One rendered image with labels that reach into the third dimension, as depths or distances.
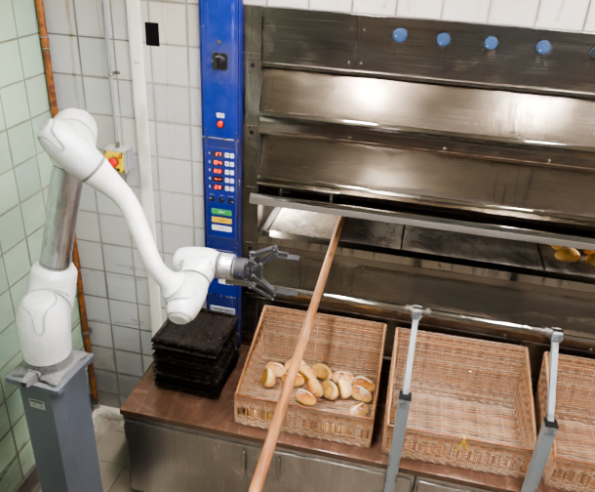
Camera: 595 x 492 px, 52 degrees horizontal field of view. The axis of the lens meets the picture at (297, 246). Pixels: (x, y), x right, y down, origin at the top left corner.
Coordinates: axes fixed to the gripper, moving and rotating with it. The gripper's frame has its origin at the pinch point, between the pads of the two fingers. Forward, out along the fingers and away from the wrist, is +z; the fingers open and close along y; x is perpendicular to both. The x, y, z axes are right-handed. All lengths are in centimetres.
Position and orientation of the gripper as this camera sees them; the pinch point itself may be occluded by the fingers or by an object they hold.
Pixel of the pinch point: (295, 276)
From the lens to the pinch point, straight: 200.7
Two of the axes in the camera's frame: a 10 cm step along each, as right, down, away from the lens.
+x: -2.0, 4.5, -8.7
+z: 9.8, 1.3, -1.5
